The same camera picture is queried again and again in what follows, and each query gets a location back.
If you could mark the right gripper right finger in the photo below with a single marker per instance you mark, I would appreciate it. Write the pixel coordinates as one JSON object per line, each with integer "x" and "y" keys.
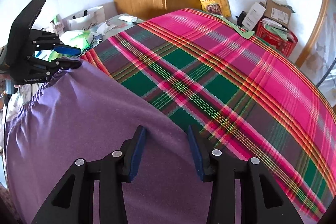
{"x": 242, "y": 190}

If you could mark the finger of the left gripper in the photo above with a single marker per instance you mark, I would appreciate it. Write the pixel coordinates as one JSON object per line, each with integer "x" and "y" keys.
{"x": 41, "y": 68}
{"x": 42, "y": 40}

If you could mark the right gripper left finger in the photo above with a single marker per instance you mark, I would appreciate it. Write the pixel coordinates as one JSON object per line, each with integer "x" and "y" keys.
{"x": 71, "y": 200}

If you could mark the purple fleece garment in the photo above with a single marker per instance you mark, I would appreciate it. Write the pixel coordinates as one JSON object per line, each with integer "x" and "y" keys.
{"x": 83, "y": 113}

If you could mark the person's left hand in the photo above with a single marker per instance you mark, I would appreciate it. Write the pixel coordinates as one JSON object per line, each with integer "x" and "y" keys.
{"x": 7, "y": 77}

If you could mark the green tissue pack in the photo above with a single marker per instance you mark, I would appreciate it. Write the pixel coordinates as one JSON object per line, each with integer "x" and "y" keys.
{"x": 77, "y": 38}

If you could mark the white paper bag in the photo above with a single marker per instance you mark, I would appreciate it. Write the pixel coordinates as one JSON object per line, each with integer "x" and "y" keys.
{"x": 86, "y": 19}

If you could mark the glass top side table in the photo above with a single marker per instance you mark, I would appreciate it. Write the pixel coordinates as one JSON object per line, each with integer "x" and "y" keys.
{"x": 115, "y": 25}

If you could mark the pink plaid tablecloth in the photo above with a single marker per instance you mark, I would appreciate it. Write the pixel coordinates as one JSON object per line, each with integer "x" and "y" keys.
{"x": 242, "y": 94}

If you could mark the plastic covered door screen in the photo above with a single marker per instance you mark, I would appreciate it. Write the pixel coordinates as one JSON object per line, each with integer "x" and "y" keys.
{"x": 317, "y": 60}

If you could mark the red basket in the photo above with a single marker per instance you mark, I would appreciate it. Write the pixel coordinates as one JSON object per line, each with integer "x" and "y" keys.
{"x": 283, "y": 41}

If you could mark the yellow box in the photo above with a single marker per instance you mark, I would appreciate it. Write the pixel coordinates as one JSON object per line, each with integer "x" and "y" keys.
{"x": 216, "y": 7}

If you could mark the white carton box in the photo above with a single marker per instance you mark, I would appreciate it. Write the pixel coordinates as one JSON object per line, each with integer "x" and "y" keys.
{"x": 253, "y": 16}

